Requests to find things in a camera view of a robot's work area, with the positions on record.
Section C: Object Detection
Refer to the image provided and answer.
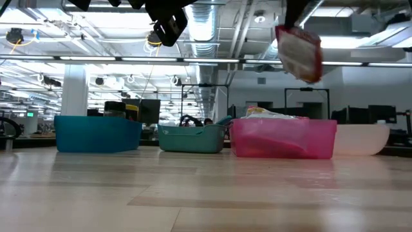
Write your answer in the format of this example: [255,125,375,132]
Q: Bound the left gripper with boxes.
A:
[67,0,197,48]

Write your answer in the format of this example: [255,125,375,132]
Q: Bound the red white ramen packet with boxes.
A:
[275,24,324,84]

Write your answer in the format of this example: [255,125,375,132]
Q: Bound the brown yellow-lid spice jar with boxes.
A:
[125,103,140,122]

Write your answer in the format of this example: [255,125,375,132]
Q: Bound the yellow ramen packet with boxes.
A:
[246,106,300,120]

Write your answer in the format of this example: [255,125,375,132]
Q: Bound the black ceiling device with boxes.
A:
[6,28,25,44]
[147,30,164,49]

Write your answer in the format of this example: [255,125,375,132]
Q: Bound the long LED light bar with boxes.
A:
[0,54,412,68]

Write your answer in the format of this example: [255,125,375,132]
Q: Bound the large black background monitor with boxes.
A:
[122,99,161,125]

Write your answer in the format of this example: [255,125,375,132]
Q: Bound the person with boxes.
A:
[179,114,214,127]

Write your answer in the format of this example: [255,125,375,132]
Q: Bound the white pillar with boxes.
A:
[61,64,88,116]

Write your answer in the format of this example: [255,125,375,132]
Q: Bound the teal plastic basket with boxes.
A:
[157,124,227,154]

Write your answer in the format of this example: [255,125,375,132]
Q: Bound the red plastic bin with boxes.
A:
[230,118,338,160]

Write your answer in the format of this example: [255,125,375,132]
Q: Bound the blue plastic bin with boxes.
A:
[53,115,143,153]

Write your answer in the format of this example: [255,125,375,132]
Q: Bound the ribbed silver air duct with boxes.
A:
[183,0,223,120]

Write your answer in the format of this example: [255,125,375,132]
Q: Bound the black background stand frame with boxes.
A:
[285,87,331,121]
[182,84,230,123]

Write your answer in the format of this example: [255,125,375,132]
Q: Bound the black curved hose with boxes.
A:
[0,116,25,139]

